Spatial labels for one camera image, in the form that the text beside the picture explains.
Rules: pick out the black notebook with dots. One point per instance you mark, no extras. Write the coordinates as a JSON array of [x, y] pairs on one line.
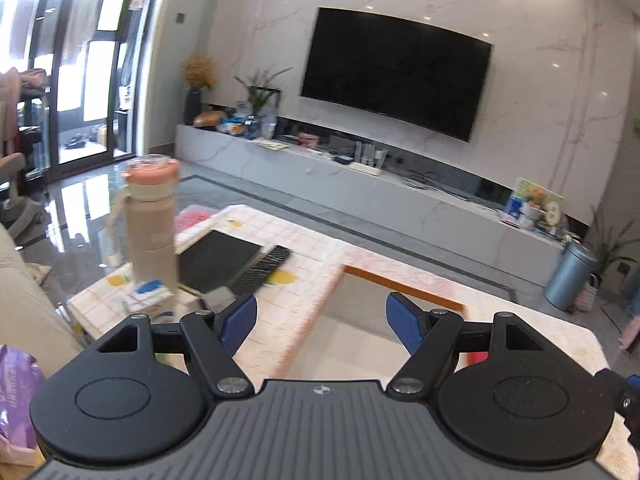
[[215, 260]]

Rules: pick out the grey blue metal trash can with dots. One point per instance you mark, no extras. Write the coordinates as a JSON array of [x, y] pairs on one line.
[[570, 275]]

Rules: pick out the red mat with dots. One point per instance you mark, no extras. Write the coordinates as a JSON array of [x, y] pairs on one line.
[[477, 357]]

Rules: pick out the white box with orange rim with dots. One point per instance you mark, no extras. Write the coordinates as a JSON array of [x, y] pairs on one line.
[[360, 310]]

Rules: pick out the pile of snack bags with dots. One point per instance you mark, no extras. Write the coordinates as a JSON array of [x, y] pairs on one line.
[[240, 122]]

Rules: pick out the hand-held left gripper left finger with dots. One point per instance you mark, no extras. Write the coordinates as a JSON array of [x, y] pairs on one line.
[[237, 322]]

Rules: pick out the pink beige water bottle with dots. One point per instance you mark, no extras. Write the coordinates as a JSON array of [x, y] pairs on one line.
[[150, 230]]

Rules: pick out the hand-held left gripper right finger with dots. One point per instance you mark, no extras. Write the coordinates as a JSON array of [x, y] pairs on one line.
[[406, 322]]

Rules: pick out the grey marble television console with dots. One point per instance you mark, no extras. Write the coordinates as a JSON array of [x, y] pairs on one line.
[[350, 185]]

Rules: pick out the beige sofa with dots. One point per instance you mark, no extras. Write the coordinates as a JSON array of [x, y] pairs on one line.
[[30, 310]]

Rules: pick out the long-leaf potted plant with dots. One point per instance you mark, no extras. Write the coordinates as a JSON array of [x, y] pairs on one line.
[[610, 245]]

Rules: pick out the yellow green paper sheet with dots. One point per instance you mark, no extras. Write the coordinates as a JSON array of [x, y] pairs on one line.
[[270, 144]]

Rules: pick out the purple plastic bag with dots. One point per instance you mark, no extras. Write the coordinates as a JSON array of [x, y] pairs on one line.
[[20, 390]]

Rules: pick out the black wall television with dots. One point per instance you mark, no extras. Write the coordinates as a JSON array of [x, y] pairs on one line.
[[395, 70]]

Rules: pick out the pink picture box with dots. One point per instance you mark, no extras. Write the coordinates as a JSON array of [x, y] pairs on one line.
[[308, 139]]

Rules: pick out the black remote control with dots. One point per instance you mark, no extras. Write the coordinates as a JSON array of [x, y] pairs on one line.
[[262, 267]]

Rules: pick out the teddy bear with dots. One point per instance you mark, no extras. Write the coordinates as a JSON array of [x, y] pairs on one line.
[[532, 207]]

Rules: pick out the blue white milk carton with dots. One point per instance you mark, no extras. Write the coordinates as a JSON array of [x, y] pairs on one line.
[[147, 297]]

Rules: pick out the brown wooden ornament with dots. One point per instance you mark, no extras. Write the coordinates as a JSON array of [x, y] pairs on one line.
[[207, 119]]

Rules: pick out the grey book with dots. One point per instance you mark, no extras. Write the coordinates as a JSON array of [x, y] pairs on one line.
[[217, 301]]

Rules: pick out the white router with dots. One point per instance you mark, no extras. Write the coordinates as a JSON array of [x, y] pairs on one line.
[[369, 160]]

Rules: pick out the green plant in glass vase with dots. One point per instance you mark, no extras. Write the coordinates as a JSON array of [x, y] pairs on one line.
[[260, 100]]

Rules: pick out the small pink woven basket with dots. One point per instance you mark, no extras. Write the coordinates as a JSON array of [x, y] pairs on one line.
[[586, 300]]

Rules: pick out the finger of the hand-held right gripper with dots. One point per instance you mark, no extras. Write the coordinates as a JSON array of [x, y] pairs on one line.
[[622, 400]]

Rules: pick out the green printed card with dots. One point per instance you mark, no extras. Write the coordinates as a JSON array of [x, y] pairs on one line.
[[550, 200]]

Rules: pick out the grey office chair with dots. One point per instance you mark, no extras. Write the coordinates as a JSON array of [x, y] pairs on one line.
[[15, 175]]

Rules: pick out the printed checked tablecloth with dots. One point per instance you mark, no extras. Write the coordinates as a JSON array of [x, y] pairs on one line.
[[310, 240]]

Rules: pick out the dark vase with dried flowers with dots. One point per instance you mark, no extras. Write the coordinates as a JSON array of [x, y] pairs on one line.
[[195, 95]]

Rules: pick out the pink space heater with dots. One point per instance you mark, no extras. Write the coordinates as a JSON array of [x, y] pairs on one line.
[[631, 335]]

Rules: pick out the small black box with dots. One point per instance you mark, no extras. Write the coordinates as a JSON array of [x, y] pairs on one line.
[[342, 160]]

